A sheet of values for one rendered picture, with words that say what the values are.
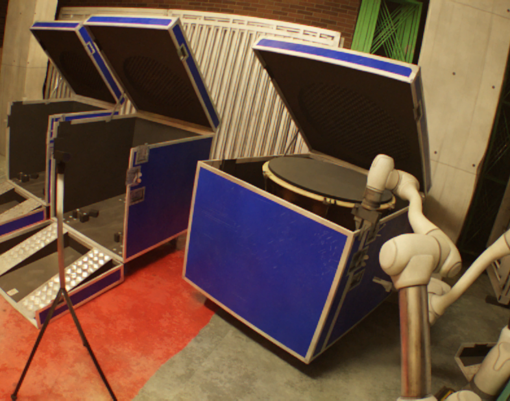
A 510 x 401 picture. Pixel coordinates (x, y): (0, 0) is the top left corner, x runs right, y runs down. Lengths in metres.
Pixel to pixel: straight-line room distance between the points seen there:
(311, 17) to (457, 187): 3.11
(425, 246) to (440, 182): 1.75
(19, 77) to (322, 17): 3.92
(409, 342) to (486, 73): 2.20
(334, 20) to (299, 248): 3.71
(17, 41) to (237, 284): 4.10
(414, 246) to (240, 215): 1.14
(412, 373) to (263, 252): 1.15
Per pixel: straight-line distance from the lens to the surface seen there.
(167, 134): 3.48
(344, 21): 5.15
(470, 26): 3.05
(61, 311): 2.47
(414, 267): 1.25
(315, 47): 2.22
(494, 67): 3.04
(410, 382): 1.28
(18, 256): 2.96
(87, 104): 4.24
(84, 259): 2.79
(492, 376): 1.82
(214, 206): 2.27
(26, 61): 5.06
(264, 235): 2.06
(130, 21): 2.75
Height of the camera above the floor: 1.57
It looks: 18 degrees down
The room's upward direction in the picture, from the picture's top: 12 degrees clockwise
